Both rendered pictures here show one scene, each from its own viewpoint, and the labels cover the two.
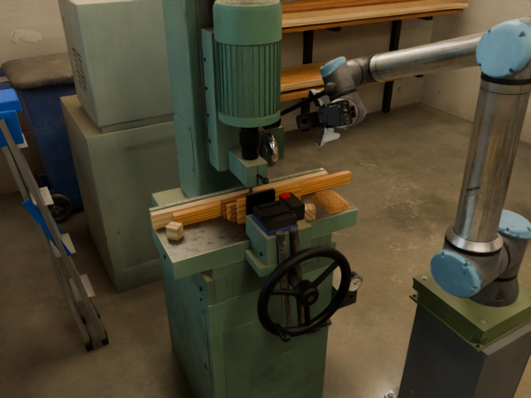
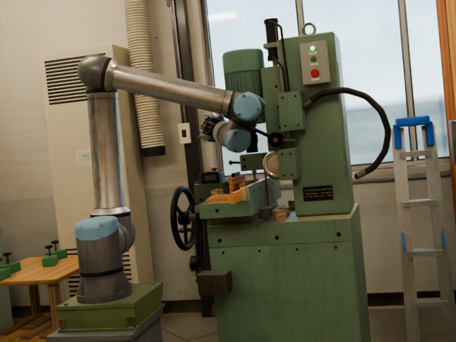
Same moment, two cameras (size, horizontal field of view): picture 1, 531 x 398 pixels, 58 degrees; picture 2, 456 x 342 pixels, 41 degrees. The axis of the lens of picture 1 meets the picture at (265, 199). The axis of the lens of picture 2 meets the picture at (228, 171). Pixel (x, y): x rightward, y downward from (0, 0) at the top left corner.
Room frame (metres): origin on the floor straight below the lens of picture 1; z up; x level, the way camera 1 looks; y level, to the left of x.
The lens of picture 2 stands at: (3.02, -1.93, 1.14)
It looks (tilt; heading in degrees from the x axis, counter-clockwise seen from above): 3 degrees down; 133
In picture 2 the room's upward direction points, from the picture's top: 6 degrees counter-clockwise
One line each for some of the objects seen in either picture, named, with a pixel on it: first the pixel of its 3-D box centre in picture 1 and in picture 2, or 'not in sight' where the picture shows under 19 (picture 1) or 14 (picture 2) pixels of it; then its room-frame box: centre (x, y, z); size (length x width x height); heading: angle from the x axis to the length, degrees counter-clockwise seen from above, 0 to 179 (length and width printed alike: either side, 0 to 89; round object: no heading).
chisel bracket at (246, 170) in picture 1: (248, 167); (257, 163); (1.31, 0.05, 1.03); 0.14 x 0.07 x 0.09; 27
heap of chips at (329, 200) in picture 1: (330, 198); (220, 197); (1.33, -0.21, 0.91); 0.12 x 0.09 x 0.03; 27
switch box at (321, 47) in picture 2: not in sight; (315, 63); (1.64, 0.07, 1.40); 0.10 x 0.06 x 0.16; 27
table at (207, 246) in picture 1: (264, 232); (233, 201); (1.20, 0.00, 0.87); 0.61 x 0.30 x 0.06; 117
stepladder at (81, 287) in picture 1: (47, 233); (422, 233); (1.62, 0.89, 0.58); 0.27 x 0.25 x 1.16; 120
